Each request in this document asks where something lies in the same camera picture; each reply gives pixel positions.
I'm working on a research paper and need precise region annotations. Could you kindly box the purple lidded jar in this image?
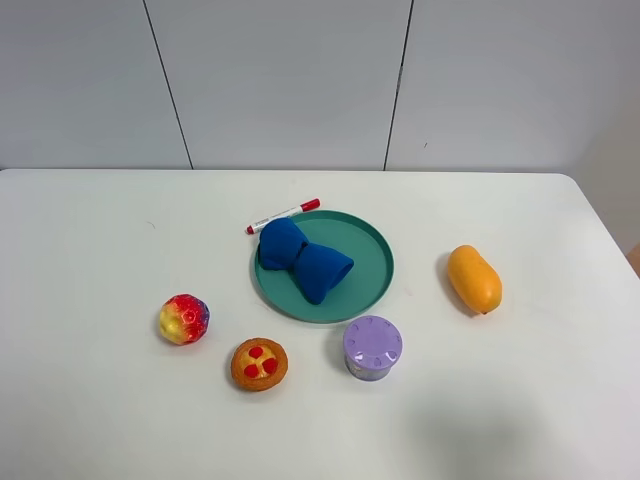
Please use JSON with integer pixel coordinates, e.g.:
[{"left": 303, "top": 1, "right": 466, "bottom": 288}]
[{"left": 343, "top": 315, "right": 403, "bottom": 381}]

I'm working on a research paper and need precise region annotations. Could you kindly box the red white marker pen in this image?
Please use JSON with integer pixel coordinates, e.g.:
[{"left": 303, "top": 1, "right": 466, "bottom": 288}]
[{"left": 245, "top": 198, "right": 321, "bottom": 235}]

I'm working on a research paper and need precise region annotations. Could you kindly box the teal round plate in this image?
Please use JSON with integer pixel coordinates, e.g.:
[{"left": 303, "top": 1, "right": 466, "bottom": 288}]
[{"left": 251, "top": 210, "right": 394, "bottom": 324}]

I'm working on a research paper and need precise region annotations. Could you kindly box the toy fruit tart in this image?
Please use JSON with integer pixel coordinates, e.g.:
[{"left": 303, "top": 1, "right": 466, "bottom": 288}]
[{"left": 230, "top": 337, "right": 288, "bottom": 392}]

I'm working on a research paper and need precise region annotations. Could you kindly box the multicoloured rubber ball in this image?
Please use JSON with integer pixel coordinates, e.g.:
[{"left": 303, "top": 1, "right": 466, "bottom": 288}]
[{"left": 158, "top": 294, "right": 210, "bottom": 346}]

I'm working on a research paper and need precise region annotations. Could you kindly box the blue folded cloth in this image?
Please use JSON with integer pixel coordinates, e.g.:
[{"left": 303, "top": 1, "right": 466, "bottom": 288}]
[{"left": 258, "top": 218, "right": 354, "bottom": 305}]

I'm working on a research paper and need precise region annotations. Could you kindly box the orange toy mango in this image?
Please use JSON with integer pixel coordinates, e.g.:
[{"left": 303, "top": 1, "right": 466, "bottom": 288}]
[{"left": 447, "top": 245, "right": 503, "bottom": 315}]

